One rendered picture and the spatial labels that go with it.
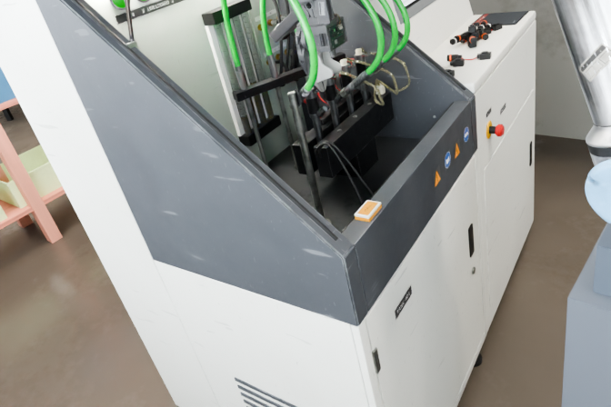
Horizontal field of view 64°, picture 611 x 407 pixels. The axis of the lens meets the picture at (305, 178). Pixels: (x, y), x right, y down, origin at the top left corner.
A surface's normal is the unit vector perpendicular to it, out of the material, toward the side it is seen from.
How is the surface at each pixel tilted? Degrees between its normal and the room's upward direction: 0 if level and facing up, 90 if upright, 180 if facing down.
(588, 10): 84
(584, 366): 90
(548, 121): 90
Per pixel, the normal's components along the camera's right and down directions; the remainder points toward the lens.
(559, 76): -0.65, 0.48
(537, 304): -0.21, -0.86
